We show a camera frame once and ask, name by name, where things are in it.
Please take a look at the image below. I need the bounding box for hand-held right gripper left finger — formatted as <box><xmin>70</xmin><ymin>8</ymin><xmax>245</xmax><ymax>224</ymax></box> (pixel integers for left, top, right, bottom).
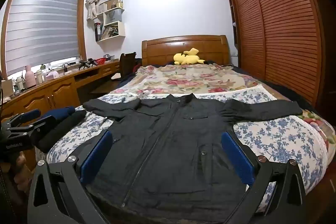
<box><xmin>28</xmin><ymin>131</ymin><xmax>113</xmax><ymax>224</ymax></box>

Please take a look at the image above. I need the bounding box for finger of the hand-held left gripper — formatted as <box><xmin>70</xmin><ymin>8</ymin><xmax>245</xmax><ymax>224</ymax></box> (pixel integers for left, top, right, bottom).
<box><xmin>5</xmin><ymin>109</ymin><xmax>42</xmax><ymax>128</ymax></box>
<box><xmin>8</xmin><ymin>117</ymin><xmax>57</xmax><ymax>139</ymax></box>

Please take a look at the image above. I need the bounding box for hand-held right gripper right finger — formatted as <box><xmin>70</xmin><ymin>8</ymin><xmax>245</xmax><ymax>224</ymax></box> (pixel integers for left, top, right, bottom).
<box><xmin>221</xmin><ymin>132</ymin><xmax>306</xmax><ymax>224</ymax></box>

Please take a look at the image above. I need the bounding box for black jacket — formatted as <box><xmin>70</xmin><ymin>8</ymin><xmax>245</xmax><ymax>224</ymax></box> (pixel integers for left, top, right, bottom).
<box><xmin>83</xmin><ymin>93</ymin><xmax>303</xmax><ymax>223</ymax></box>

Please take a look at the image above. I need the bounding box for wooden desk with cabinets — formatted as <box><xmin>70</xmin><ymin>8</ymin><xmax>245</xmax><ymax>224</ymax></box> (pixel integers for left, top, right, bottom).
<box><xmin>0</xmin><ymin>60</ymin><xmax>121</xmax><ymax>135</ymax></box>

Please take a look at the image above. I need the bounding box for pink bottle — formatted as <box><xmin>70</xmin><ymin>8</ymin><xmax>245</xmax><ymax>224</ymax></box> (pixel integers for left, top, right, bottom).
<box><xmin>24</xmin><ymin>65</ymin><xmax>37</xmax><ymax>88</ymax></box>

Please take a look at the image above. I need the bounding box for blue floral bed sheet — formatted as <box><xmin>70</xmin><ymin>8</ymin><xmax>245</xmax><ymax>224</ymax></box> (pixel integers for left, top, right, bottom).
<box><xmin>49</xmin><ymin>84</ymin><xmax>328</xmax><ymax>214</ymax></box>

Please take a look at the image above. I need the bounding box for dark blue bedding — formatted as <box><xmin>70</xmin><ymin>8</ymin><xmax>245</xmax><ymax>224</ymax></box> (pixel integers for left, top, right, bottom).
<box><xmin>265</xmin><ymin>80</ymin><xmax>315</xmax><ymax>111</ymax></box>

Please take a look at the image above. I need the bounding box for grey window blind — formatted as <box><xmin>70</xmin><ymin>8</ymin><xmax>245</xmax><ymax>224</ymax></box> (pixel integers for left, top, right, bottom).
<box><xmin>5</xmin><ymin>0</ymin><xmax>80</xmax><ymax>76</ymax></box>

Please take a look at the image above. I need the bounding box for red floral blanket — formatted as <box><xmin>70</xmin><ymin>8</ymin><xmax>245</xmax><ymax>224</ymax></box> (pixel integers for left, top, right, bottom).
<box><xmin>109</xmin><ymin>63</ymin><xmax>336</xmax><ymax>140</ymax></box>

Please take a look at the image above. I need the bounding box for dark wooden chair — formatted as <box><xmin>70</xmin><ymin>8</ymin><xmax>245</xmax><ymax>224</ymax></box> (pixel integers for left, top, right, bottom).
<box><xmin>89</xmin><ymin>52</ymin><xmax>137</xmax><ymax>94</ymax></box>

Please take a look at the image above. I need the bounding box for yellow plush toy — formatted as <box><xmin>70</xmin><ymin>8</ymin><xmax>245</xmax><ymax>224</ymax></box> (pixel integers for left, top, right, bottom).
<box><xmin>173</xmin><ymin>48</ymin><xmax>206</xmax><ymax>65</ymax></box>

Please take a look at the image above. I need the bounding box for wooden bed headboard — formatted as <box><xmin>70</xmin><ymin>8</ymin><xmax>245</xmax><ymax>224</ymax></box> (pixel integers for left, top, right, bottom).
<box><xmin>142</xmin><ymin>35</ymin><xmax>230</xmax><ymax>67</ymax></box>

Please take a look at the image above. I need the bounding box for tied beige curtain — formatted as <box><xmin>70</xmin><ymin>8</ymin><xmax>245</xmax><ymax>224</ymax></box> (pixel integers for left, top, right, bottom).
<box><xmin>86</xmin><ymin>0</ymin><xmax>107</xmax><ymax>21</ymax></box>

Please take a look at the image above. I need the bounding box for grey paper bag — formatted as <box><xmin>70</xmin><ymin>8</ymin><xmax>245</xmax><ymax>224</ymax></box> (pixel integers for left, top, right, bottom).
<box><xmin>105</xmin><ymin>9</ymin><xmax>124</xmax><ymax>25</ymax></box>

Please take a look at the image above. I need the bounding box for louvered wooden wardrobe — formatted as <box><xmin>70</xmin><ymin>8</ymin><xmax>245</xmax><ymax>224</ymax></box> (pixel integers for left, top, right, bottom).
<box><xmin>223</xmin><ymin>0</ymin><xmax>336</xmax><ymax>109</ymax></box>

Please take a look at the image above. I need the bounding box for wooden window frame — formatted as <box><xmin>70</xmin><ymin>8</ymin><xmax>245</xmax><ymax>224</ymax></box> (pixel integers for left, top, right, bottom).
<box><xmin>0</xmin><ymin>0</ymin><xmax>87</xmax><ymax>80</ymax></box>

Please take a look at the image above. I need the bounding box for white wall shelf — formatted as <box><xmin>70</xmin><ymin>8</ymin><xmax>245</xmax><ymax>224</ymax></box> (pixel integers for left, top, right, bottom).
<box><xmin>94</xmin><ymin>0</ymin><xmax>126</xmax><ymax>42</ymax></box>

